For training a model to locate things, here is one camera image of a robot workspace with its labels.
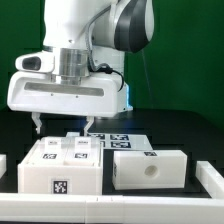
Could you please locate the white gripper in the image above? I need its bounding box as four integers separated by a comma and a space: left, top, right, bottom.
7, 72, 126, 136

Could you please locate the white small door panel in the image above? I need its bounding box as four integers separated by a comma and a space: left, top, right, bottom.
29, 137, 70, 165

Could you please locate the white cabinet door panel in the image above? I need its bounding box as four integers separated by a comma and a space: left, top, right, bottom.
64, 137, 101, 166

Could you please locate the white cabinet body box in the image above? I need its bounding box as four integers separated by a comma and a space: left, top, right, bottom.
18, 137, 103, 195

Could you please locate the white cabinet top block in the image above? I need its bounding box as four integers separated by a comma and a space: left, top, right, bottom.
112, 150, 187, 190

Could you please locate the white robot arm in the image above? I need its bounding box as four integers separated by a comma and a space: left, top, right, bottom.
7, 0, 154, 127

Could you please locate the white flat marker plate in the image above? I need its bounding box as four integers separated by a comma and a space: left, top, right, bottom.
87, 133, 153, 151

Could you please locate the white block at left edge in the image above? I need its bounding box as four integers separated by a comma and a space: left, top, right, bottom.
0, 154, 7, 179

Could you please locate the grey braided camera cable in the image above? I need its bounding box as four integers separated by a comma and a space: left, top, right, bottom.
84, 0, 126, 93

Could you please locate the white front rail bar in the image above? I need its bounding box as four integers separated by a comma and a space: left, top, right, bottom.
0, 161, 224, 224

